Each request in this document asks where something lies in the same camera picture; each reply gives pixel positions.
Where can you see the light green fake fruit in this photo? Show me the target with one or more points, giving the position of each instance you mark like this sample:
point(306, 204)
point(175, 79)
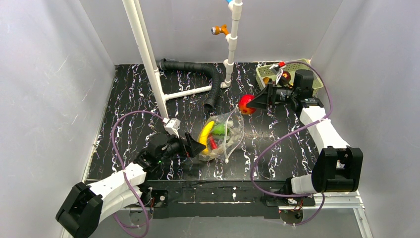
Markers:
point(220, 130)

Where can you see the white PVC pipe frame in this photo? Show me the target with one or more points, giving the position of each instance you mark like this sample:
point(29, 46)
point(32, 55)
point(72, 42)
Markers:
point(138, 26)

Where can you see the orange brown fake bread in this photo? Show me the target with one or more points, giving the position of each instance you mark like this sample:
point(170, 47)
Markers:
point(266, 80)

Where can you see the red fake tomato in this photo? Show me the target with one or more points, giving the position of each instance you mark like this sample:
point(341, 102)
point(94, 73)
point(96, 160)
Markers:
point(242, 105)

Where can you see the clear zip top bag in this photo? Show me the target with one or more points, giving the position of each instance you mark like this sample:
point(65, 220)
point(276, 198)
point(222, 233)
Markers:
point(226, 144)

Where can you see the red fake fruit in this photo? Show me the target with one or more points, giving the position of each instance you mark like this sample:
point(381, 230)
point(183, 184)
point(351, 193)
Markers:
point(286, 76)

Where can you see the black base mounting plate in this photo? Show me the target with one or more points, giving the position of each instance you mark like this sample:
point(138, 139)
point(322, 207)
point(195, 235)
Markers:
point(216, 198)

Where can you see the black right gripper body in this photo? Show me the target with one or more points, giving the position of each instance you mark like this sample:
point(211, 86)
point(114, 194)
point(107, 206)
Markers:
point(269, 97)

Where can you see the yellow fake banana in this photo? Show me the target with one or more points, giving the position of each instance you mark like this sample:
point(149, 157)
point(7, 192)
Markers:
point(204, 136)

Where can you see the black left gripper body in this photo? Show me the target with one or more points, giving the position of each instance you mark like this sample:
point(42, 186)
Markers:
point(188, 144)

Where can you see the orange spigot valve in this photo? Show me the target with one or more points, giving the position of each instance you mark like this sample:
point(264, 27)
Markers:
point(216, 30)

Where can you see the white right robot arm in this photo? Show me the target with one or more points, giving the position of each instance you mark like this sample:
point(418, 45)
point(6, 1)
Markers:
point(338, 166)

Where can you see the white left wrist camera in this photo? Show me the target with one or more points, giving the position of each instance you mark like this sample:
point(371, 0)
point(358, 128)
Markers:
point(171, 126)

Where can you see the pale green perforated basket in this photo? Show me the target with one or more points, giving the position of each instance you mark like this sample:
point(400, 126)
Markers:
point(263, 71)

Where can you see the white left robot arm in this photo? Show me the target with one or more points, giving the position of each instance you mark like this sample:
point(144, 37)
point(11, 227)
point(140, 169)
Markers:
point(87, 205)

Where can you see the red fake chili pepper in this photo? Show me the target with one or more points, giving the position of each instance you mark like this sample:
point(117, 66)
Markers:
point(213, 143)

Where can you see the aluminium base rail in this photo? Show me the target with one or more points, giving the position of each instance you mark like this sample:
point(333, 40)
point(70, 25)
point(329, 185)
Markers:
point(346, 200)

